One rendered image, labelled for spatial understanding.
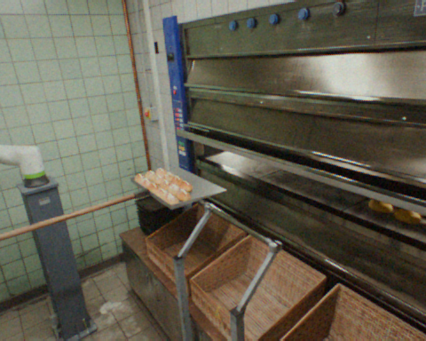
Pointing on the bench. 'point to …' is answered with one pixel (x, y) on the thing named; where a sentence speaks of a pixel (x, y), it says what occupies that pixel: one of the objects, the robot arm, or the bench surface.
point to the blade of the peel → (202, 188)
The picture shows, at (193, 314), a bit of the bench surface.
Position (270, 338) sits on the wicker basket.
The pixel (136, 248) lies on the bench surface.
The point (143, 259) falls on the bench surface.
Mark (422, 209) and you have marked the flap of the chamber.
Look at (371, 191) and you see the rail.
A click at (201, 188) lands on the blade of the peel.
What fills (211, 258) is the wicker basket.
